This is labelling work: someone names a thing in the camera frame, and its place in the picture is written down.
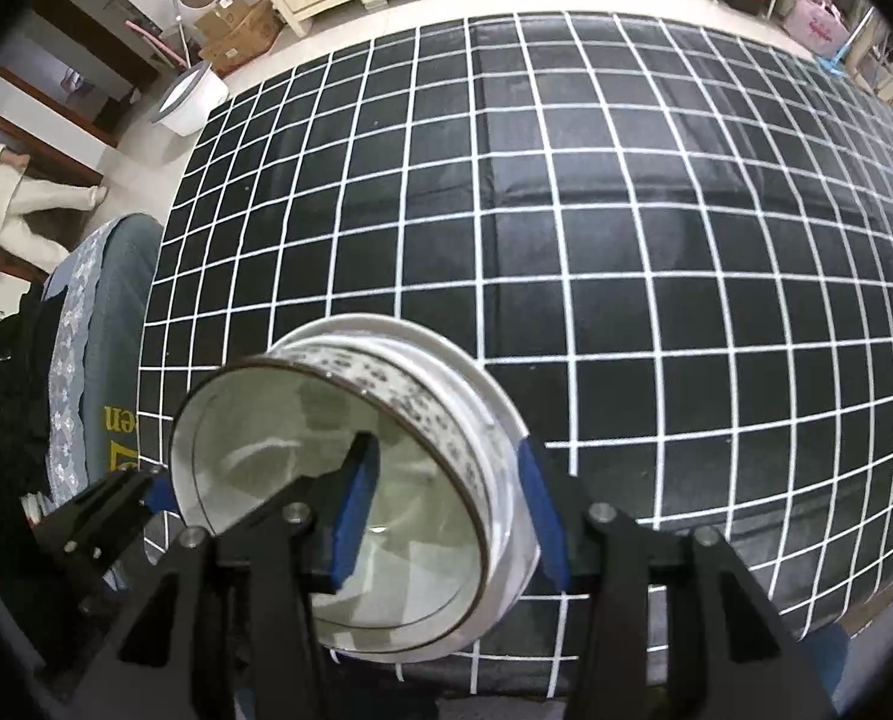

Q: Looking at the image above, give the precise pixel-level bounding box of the pink bag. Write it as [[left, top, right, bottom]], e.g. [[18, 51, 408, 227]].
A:
[[781, 0, 850, 59]]

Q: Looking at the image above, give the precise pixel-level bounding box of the black white grid tablecloth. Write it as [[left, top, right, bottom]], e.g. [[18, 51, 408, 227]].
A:
[[136, 10, 893, 698]]

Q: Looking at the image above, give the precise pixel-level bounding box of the person in white clothes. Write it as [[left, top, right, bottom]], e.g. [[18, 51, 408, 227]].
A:
[[0, 143, 108, 273]]

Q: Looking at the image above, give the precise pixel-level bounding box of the cardboard boxes stack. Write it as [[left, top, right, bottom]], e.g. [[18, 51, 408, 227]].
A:
[[194, 0, 284, 78]]

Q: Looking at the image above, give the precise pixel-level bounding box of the grey cushioned chair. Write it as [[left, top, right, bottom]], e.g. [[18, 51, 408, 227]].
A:
[[44, 213, 163, 511]]

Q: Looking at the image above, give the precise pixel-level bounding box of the patterned rim small bowl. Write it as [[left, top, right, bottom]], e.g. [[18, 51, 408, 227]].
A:
[[170, 314, 539, 663]]

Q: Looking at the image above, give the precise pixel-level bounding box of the cream white bowl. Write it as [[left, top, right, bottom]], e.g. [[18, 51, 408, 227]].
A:
[[272, 314, 540, 663]]

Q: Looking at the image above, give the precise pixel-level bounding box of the white trash bin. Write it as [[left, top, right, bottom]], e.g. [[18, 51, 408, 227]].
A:
[[152, 60, 230, 137]]

